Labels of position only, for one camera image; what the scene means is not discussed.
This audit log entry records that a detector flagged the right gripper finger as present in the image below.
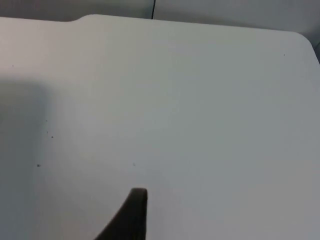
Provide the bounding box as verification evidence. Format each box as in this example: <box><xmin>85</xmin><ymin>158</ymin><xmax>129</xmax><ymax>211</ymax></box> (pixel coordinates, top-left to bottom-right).
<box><xmin>93</xmin><ymin>187</ymin><xmax>149</xmax><ymax>240</ymax></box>

